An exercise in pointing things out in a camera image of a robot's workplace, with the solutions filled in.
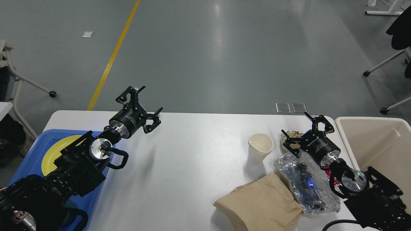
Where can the beige plastic bin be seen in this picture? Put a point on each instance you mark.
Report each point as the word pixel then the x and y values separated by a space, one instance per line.
pixel 380 142

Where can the crumpled brown paper ball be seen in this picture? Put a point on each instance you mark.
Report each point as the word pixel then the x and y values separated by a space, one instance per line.
pixel 291 134

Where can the white office chair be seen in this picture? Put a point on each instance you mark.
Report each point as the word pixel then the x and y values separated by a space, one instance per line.
pixel 17 81

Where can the right side office chair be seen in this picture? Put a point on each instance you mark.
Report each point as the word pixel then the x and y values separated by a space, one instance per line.
pixel 400 30

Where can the brown paper bag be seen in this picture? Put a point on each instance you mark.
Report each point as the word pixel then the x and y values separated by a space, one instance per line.
pixel 263 205

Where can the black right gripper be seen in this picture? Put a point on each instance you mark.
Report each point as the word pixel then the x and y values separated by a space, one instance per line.
pixel 316 146

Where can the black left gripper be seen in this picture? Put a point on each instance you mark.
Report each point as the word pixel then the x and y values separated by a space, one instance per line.
pixel 128 120

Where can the red wrapper piece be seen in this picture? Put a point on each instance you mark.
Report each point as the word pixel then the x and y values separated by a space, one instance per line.
pixel 328 173

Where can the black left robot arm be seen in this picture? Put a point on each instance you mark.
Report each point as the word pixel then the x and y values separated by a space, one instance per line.
pixel 36 203

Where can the white paper cup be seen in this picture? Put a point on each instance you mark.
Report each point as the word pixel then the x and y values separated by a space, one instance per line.
pixel 260 146

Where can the white desk frame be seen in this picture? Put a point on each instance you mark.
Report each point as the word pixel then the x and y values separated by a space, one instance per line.
pixel 387 7

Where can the crumpled silver foil wrapper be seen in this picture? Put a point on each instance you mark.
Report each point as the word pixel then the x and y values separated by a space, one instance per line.
pixel 308 183

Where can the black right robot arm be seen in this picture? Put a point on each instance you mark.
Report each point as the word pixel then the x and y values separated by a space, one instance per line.
pixel 372 199

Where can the blue plastic tray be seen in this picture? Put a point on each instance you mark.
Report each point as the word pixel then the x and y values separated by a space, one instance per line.
pixel 31 165

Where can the yellow plastic plate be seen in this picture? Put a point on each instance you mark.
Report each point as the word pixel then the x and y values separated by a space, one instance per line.
pixel 47 163

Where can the white side table edge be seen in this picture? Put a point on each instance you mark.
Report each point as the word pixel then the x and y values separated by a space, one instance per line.
pixel 5 107

